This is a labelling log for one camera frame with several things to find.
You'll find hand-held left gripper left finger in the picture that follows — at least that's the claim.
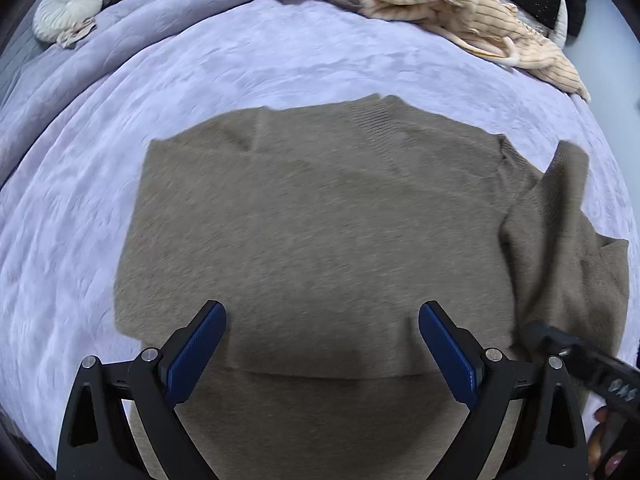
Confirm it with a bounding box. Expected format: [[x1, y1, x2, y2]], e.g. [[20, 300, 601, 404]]
[[56, 300, 228, 480]]

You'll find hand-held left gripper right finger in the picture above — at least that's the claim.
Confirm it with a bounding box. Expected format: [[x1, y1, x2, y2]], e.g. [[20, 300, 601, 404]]
[[417, 301, 589, 480]]

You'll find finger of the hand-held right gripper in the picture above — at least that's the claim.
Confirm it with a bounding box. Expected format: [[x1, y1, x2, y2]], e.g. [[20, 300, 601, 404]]
[[519, 320, 583, 378]]

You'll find brown knit sweater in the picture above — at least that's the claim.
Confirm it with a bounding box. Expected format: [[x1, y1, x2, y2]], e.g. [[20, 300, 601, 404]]
[[113, 93, 631, 480]]

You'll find person's right hand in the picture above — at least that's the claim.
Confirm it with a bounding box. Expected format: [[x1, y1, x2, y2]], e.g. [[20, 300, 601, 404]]
[[586, 404, 628, 480]]

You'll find lavender plush blanket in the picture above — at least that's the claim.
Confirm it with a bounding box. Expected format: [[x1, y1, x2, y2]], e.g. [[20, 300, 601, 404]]
[[0, 0, 632, 471]]

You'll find cream striped garment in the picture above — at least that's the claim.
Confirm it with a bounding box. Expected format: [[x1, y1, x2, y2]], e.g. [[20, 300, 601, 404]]
[[345, 0, 592, 103]]

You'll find small beige cloth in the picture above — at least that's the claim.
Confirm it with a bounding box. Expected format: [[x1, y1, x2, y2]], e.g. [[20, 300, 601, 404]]
[[55, 16, 100, 51]]

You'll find grey quilted bedspread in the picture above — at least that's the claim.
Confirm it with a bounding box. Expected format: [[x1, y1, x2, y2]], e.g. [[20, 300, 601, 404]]
[[0, 0, 133, 106]]

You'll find round white pleated pillow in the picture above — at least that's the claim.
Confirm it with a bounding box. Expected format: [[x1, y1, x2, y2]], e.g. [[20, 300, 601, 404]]
[[33, 0, 104, 43]]

